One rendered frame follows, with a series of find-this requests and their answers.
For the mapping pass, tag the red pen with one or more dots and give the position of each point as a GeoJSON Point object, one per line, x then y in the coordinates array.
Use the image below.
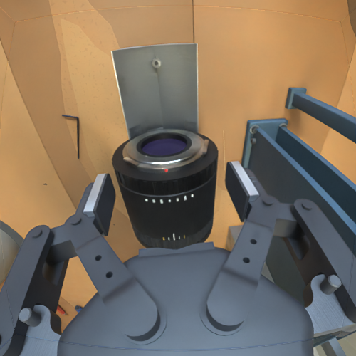
{"type": "Point", "coordinates": [61, 310]}

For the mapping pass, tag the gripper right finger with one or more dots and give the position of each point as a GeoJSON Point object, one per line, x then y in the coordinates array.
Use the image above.
{"type": "Point", "coordinates": [267, 236]}

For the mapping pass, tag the black lens barrel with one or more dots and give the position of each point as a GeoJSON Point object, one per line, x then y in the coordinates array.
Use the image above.
{"type": "Point", "coordinates": [167, 194]}

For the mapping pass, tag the blue V fixture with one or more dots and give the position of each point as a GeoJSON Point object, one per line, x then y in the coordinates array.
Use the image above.
{"type": "Point", "coordinates": [300, 180]}

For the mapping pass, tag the blue bar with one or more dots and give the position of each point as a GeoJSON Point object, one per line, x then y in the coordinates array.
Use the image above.
{"type": "Point", "coordinates": [319, 110]}

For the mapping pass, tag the blue pen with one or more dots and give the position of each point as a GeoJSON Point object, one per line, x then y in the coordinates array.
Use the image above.
{"type": "Point", "coordinates": [78, 308]}

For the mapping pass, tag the grey metal plate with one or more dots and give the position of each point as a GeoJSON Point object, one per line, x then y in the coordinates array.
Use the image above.
{"type": "Point", "coordinates": [158, 91]}

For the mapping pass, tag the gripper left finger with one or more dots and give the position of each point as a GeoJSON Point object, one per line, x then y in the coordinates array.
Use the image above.
{"type": "Point", "coordinates": [91, 250]}

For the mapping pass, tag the blue hex key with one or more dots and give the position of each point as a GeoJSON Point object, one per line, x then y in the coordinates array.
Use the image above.
{"type": "Point", "coordinates": [75, 133]}

